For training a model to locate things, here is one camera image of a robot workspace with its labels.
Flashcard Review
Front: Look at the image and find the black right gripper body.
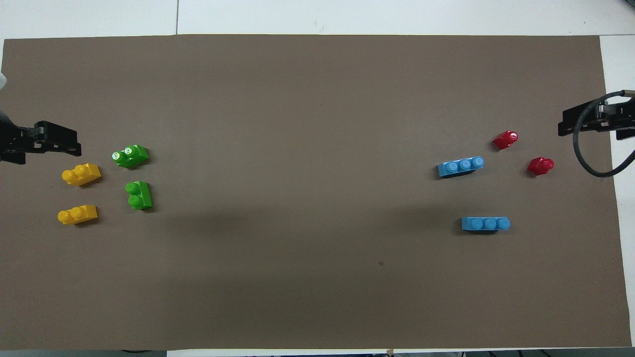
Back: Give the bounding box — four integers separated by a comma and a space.
597, 94, 635, 142

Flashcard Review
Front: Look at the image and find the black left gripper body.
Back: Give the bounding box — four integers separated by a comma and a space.
0, 109, 37, 166

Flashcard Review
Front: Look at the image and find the plain green two-stud brick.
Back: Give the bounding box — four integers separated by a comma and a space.
125, 180, 153, 211

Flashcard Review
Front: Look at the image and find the blue three-stud brick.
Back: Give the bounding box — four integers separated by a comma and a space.
461, 217, 511, 232
437, 156, 485, 179

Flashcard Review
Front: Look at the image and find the yellow two-stud brick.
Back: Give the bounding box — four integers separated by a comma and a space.
62, 163, 102, 187
57, 205, 98, 226

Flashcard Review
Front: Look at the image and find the red one-stud brick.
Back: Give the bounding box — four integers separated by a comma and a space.
492, 130, 519, 151
527, 157, 555, 177

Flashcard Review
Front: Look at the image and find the green brick with white-printed studs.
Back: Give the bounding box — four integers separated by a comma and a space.
112, 144, 149, 169

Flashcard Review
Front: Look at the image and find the brown table mat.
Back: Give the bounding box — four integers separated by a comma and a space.
0, 34, 632, 352

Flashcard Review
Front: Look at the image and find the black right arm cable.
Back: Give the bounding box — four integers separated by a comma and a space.
572, 90, 635, 178

